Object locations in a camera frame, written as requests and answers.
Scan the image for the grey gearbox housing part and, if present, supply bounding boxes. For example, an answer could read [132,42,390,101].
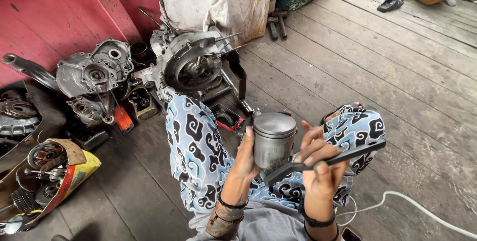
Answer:
[66,92,117,127]

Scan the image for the blue patterned trousers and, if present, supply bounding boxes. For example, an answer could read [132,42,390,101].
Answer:
[164,86,386,212]

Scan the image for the black wristband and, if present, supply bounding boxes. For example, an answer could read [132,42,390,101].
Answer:
[298,196,340,241]

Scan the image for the yellow carton of engine parts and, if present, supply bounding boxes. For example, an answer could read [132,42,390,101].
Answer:
[0,138,102,235]

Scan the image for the black bead bracelets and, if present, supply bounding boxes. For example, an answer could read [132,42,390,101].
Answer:
[209,192,249,227]

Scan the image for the white cable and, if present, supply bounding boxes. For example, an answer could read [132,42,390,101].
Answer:
[335,191,477,239]

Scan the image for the black wire brush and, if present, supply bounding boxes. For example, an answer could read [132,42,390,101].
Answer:
[263,138,387,188]

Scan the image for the grey crankcase cover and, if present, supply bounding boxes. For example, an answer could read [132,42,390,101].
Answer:
[56,38,135,99]

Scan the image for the person's right hand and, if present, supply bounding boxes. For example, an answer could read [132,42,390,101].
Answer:
[294,120,351,201]

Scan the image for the grey shirt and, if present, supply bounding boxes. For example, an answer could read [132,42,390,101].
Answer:
[186,199,347,241]

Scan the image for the black hammer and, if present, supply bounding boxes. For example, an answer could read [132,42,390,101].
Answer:
[266,17,279,41]
[272,10,288,40]

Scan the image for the dirty white cloth cover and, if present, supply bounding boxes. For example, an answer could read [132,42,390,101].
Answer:
[159,0,281,48]

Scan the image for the grey engine crankcase on stand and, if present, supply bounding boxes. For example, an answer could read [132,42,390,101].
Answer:
[132,25,258,116]

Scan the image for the person's foot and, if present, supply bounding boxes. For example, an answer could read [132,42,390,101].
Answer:
[321,101,364,125]

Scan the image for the grey metal piston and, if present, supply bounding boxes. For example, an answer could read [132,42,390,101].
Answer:
[253,112,298,169]

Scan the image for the person's left hand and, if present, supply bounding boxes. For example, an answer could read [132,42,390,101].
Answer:
[228,111,293,180]

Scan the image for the orange handled tool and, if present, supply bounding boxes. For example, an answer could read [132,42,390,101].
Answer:
[114,104,135,136]

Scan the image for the red tray with bearing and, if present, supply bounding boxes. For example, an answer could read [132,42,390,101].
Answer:
[209,103,246,133]

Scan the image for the black phone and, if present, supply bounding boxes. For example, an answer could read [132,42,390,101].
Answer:
[341,227,362,241]

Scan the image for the black sandal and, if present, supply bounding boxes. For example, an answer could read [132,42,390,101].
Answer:
[377,0,405,13]

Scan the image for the oily tin with parts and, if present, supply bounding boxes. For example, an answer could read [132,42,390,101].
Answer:
[127,86,159,121]

